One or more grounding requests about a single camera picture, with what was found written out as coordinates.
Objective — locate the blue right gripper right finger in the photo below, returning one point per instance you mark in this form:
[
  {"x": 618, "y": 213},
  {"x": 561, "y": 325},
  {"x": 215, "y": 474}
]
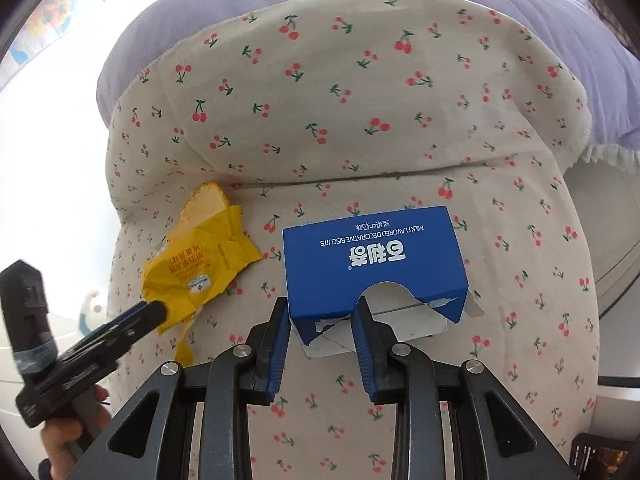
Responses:
[{"x": 373, "y": 341}]

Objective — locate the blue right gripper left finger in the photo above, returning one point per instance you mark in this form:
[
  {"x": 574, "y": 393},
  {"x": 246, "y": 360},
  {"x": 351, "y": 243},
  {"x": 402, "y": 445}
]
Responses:
[{"x": 269, "y": 342}]

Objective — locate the blue biscuit box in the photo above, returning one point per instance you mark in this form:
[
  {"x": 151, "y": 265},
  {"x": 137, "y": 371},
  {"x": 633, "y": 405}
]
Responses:
[{"x": 407, "y": 265}]

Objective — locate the yellow snack wrapper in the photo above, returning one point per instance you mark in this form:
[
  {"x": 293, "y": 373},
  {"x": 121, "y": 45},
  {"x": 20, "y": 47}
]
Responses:
[{"x": 196, "y": 268}]

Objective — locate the white cartoon trash bin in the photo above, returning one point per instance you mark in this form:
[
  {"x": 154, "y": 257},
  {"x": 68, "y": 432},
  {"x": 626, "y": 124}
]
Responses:
[{"x": 92, "y": 313}]

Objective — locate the person's left hand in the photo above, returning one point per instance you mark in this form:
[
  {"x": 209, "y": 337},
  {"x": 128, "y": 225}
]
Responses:
[{"x": 59, "y": 433}]

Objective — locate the round yellow cracker piece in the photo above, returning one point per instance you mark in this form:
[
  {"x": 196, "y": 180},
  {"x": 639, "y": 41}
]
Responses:
[{"x": 209, "y": 199}]

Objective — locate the cherry print bed sheet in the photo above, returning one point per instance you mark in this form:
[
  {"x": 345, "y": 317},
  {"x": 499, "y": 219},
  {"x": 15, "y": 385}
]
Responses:
[{"x": 310, "y": 110}]

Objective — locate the smartphone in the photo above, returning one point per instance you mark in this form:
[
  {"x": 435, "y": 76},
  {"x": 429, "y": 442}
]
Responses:
[{"x": 598, "y": 458}]

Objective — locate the purple quilt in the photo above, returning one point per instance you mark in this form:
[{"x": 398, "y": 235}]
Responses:
[{"x": 584, "y": 33}]

